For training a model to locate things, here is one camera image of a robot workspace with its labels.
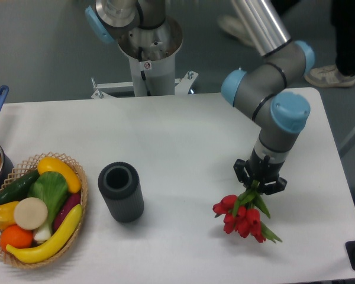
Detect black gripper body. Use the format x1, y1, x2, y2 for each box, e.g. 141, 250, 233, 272
246, 149, 283, 185

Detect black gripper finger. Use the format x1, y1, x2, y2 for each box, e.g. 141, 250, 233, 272
259, 177, 287, 195
233, 159, 253, 188

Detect red tulip bouquet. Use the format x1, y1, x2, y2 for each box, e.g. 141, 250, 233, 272
212, 180, 282, 243

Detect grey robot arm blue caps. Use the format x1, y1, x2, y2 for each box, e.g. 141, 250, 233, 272
85, 1, 315, 195

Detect person's beige sneaker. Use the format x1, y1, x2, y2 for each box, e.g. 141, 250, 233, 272
304, 65, 355, 88

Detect dark grey ribbed vase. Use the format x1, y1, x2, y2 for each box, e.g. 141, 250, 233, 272
98, 162, 144, 223

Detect purple eggplant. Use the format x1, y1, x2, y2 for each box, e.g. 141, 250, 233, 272
53, 193, 80, 232

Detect person's dark trouser leg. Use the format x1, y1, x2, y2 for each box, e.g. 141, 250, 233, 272
331, 1, 355, 76

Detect green leafy bok choy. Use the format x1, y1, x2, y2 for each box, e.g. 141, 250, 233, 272
27, 172, 68, 244

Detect yellow squash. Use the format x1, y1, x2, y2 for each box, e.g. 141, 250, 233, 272
37, 157, 82, 193

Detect woven wicker basket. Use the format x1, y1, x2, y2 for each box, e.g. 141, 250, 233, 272
0, 152, 88, 269

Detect beige round disc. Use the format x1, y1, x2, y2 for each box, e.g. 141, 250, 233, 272
14, 197, 48, 230

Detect yellow banana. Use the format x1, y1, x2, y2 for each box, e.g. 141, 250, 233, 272
6, 204, 83, 264

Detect green cucumber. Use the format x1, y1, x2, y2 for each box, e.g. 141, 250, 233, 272
0, 170, 40, 205

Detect orange fruit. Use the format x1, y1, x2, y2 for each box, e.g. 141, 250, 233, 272
0, 225, 33, 251

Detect yellow bell pepper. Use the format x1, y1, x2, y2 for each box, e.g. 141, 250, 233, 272
0, 201, 19, 230

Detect white metal base frame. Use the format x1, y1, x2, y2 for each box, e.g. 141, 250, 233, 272
91, 70, 199, 99

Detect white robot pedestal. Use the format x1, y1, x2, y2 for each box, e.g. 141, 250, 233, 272
128, 55, 175, 97

